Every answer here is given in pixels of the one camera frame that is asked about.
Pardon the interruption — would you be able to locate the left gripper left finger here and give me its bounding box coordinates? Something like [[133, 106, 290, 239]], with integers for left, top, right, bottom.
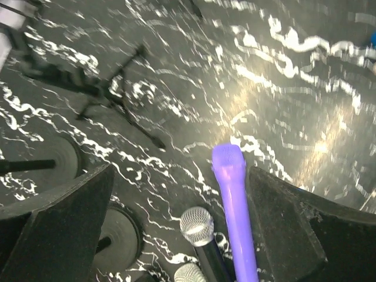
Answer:
[[1, 164, 115, 281]]

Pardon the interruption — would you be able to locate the empty round-base stand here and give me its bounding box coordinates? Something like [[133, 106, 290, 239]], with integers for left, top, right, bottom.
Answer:
[[1, 134, 83, 191]]

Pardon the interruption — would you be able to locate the black tripod stand with shockmount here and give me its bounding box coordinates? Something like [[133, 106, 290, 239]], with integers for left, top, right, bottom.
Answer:
[[5, 26, 167, 150]]

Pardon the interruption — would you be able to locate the black round-base mic stand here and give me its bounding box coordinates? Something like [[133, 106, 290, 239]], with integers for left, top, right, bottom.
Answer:
[[93, 204, 142, 273]]

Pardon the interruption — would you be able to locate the blue white small card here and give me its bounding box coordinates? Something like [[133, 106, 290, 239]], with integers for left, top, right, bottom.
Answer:
[[369, 32, 376, 49]]

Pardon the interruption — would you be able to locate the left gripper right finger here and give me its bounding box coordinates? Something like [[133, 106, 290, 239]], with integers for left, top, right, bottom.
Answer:
[[247, 166, 375, 281]]

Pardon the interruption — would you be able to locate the purple microphone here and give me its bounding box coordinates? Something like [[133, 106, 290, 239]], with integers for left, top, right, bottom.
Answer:
[[212, 143, 259, 282]]

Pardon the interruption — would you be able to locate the black microphone silver grille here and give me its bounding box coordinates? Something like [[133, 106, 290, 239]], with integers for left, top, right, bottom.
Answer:
[[180, 206, 232, 282]]

